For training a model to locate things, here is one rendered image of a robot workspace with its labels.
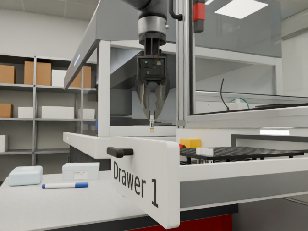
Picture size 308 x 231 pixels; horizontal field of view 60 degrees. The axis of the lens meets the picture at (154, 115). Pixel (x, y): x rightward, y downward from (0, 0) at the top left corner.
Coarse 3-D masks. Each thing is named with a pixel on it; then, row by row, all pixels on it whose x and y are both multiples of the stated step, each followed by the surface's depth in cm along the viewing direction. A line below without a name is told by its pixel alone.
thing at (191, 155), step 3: (180, 153) 51; (183, 153) 50; (186, 153) 49; (189, 153) 49; (192, 153) 49; (195, 153) 49; (186, 156) 49; (189, 156) 48; (192, 156) 47; (195, 156) 46; (198, 156) 45; (201, 156) 44; (204, 156) 43; (213, 156) 43; (216, 156) 43; (204, 159) 43; (207, 159) 43; (210, 159) 43; (213, 159) 43; (216, 159) 43
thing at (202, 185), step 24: (192, 168) 37; (216, 168) 39; (240, 168) 40; (264, 168) 42; (288, 168) 44; (192, 192) 37; (216, 192) 38; (240, 192) 40; (264, 192) 42; (288, 192) 44
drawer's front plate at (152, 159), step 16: (112, 144) 59; (128, 144) 48; (144, 144) 41; (160, 144) 36; (176, 144) 34; (112, 160) 59; (128, 160) 48; (144, 160) 41; (160, 160) 35; (176, 160) 34; (112, 176) 59; (128, 176) 48; (144, 176) 41; (160, 176) 35; (176, 176) 34; (128, 192) 48; (144, 192) 41; (160, 192) 35; (176, 192) 34; (144, 208) 40; (160, 208) 35; (176, 208) 34; (160, 224) 35; (176, 224) 34
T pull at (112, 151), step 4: (108, 148) 47; (112, 148) 45; (116, 148) 44; (120, 148) 45; (124, 148) 45; (128, 148) 46; (108, 152) 47; (112, 152) 45; (116, 152) 42; (120, 152) 42; (124, 152) 45; (128, 152) 45; (132, 152) 46; (116, 156) 42; (120, 156) 42
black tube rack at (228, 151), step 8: (192, 152) 51; (216, 152) 52; (224, 152) 51; (232, 152) 51; (240, 152) 51; (248, 152) 51; (256, 152) 51; (264, 152) 51; (272, 152) 51; (280, 152) 51; (288, 152) 51; (296, 152) 51; (192, 160) 62; (216, 160) 62; (224, 160) 62; (232, 160) 62; (240, 160) 62; (248, 160) 62
